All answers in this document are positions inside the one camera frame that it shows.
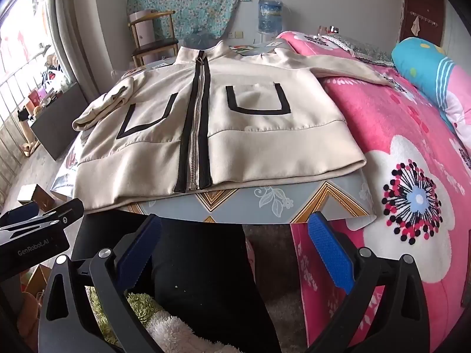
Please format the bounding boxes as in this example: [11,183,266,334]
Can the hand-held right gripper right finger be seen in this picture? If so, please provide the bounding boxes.
[307,211,438,353]

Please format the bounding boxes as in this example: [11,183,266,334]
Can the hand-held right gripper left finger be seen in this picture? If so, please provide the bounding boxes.
[37,213,162,353]

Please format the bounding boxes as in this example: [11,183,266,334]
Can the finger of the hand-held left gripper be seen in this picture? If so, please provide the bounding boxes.
[0,198,85,241]
[0,203,40,228]

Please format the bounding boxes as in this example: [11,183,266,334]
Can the beige zip jacket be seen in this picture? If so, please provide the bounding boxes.
[72,40,409,207]

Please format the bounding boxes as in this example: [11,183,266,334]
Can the brown cardboard box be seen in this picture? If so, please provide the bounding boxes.
[18,184,57,211]

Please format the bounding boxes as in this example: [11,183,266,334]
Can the red paper bag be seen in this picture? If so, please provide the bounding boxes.
[16,265,53,322]

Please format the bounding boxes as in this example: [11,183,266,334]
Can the beige sandal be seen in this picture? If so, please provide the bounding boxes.
[21,141,42,157]

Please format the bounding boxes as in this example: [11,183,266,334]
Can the green fluffy cloth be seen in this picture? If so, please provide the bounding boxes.
[86,286,240,353]

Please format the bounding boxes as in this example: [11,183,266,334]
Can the person's black trouser legs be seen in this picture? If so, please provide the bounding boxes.
[150,216,283,353]

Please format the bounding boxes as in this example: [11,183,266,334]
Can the patterned grey tablecloth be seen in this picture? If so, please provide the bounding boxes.
[55,42,379,225]

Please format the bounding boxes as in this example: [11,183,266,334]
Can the dark low cabinet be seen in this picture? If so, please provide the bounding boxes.
[29,81,89,161]

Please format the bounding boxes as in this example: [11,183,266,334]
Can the metal window railing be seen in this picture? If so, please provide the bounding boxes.
[0,55,49,177]

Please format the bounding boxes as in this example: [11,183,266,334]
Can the pink floral blanket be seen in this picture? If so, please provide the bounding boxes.
[276,31,471,353]

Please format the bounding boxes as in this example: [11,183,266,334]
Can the white plastic bag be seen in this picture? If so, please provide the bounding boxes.
[40,64,67,89]

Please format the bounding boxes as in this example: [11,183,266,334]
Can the grey curtain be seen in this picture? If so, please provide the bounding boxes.
[44,0,101,96]

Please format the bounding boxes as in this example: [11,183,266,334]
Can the wooden chair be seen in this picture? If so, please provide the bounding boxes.
[128,10,180,67]

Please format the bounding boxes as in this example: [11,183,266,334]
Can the grey lace cloth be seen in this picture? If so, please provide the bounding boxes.
[313,33,397,67]

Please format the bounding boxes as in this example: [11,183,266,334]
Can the white cylindrical bin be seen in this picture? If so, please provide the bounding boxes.
[132,9,155,45]

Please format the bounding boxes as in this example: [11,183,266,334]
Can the blue dotted pillow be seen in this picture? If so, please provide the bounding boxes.
[391,37,471,133]

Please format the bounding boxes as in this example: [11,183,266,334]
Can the white water dispenser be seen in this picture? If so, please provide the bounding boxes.
[254,31,281,45]

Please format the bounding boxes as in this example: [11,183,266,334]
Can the blue water bottle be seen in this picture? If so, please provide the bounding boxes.
[258,0,284,34]

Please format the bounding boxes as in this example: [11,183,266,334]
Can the brown door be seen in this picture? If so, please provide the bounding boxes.
[399,0,447,48]

